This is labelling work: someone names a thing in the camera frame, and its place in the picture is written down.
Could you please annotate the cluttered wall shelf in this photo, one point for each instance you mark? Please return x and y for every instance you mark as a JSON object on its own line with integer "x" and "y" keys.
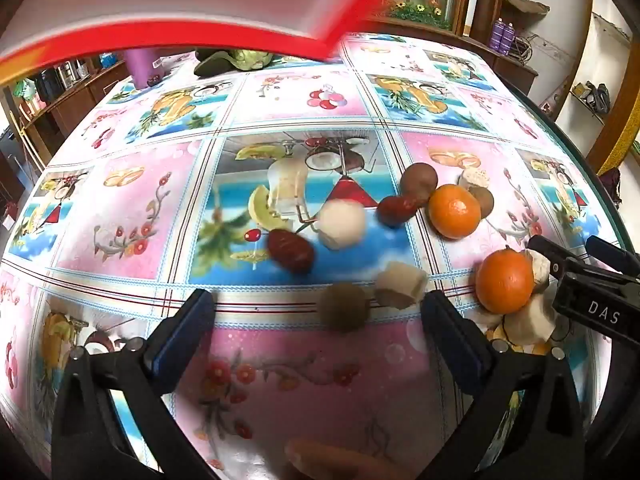
{"x": 594, "y": 97}

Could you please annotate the orange tangerine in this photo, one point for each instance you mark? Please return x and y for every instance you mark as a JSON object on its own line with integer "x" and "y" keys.
{"x": 454, "y": 210}
{"x": 505, "y": 280}

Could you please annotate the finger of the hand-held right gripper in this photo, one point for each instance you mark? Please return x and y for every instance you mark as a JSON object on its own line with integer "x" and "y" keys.
{"x": 550, "y": 257}
{"x": 615, "y": 257}

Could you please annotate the printed tablecloth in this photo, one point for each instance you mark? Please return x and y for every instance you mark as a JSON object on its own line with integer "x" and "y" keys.
{"x": 125, "y": 240}

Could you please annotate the purple spray can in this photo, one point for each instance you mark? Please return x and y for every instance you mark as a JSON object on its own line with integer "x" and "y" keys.
{"x": 498, "y": 35}
{"x": 509, "y": 39}

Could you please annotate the green plastic item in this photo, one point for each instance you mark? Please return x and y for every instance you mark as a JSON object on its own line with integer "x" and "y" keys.
{"x": 22, "y": 89}

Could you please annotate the pale round ginger piece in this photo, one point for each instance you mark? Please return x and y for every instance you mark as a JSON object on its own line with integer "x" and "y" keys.
{"x": 342, "y": 222}

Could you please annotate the purple water bottle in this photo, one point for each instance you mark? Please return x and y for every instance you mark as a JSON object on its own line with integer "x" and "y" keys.
{"x": 141, "y": 67}

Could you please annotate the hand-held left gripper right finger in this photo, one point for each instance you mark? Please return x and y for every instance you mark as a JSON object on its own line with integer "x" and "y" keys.
{"x": 450, "y": 330}

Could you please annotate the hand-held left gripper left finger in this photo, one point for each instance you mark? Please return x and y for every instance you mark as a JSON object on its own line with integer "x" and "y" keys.
{"x": 182, "y": 335}

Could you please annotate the person's left hand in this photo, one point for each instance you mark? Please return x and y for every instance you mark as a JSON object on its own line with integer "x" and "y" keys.
{"x": 330, "y": 462}

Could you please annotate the dark wooden shelf unit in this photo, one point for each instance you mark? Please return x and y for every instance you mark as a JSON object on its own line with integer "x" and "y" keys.
{"x": 70, "y": 95}

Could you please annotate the red date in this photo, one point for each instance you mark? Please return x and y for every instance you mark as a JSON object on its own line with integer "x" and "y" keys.
{"x": 397, "y": 209}
{"x": 290, "y": 250}

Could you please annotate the green bok choy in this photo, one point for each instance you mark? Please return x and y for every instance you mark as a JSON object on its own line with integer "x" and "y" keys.
{"x": 245, "y": 60}

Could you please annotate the brown kiwi fruit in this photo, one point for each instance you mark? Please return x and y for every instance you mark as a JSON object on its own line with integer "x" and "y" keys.
{"x": 486, "y": 202}
{"x": 342, "y": 306}
{"x": 419, "y": 182}

